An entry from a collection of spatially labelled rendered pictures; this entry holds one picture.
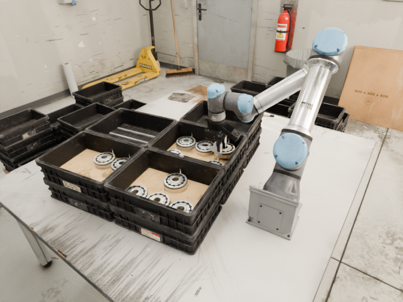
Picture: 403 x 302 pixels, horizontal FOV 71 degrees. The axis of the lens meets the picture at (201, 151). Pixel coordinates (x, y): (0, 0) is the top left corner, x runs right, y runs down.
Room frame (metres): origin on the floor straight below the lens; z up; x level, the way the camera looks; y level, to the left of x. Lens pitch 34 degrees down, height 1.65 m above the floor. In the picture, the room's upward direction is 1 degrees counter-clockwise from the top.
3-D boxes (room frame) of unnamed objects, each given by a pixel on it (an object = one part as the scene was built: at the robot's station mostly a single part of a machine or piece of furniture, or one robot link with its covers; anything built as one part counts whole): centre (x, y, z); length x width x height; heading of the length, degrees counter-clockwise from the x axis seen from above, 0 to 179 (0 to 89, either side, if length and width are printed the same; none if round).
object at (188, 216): (0.90, 0.15, 0.92); 0.40 x 0.30 x 0.02; 63
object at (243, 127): (1.44, -0.12, 0.87); 0.40 x 0.30 x 0.11; 63
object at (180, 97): (2.24, 0.16, 0.71); 0.22 x 0.19 x 0.01; 53
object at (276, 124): (1.74, -0.52, 0.70); 0.33 x 0.23 x 0.01; 53
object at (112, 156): (1.14, 0.48, 0.86); 0.10 x 0.10 x 0.01
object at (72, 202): (1.08, 0.51, 0.76); 0.40 x 0.30 x 0.12; 63
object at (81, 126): (2.18, 0.95, 0.37); 0.40 x 0.30 x 0.45; 143
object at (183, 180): (0.96, 0.12, 0.86); 0.10 x 0.10 x 0.01
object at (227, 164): (1.17, 0.01, 0.92); 0.40 x 0.30 x 0.02; 63
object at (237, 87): (2.98, -0.58, 0.31); 0.40 x 0.30 x 0.34; 53
